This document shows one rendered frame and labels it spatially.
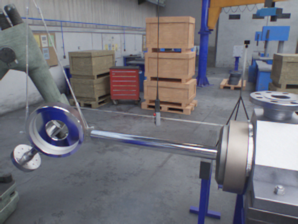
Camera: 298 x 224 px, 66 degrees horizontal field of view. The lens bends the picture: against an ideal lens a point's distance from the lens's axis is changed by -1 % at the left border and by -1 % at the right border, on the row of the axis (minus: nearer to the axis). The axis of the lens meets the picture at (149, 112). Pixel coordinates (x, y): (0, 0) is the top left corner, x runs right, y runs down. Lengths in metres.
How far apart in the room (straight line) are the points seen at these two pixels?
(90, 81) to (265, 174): 5.17
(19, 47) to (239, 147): 1.74
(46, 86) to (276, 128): 1.84
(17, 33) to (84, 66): 3.95
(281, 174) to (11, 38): 1.96
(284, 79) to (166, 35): 2.58
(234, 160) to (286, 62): 4.34
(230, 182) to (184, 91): 4.24
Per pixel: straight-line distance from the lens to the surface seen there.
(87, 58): 5.88
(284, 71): 5.37
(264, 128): 1.13
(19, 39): 2.13
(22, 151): 1.81
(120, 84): 5.94
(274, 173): 1.09
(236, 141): 1.15
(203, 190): 1.88
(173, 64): 5.35
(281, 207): 1.03
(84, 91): 6.10
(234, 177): 1.17
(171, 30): 5.37
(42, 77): 2.26
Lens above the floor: 1.68
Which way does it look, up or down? 18 degrees down
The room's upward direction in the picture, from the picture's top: straight up
